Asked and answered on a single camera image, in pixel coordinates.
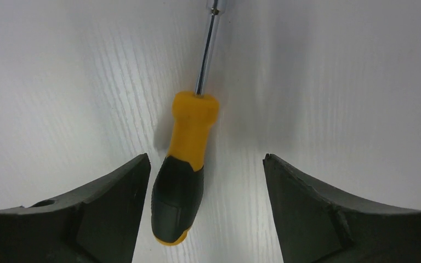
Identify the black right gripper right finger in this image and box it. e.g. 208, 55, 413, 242
263, 154, 421, 262

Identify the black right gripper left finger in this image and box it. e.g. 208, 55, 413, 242
0, 154, 151, 262

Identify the yellow black screwdriver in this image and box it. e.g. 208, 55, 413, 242
151, 1, 226, 246

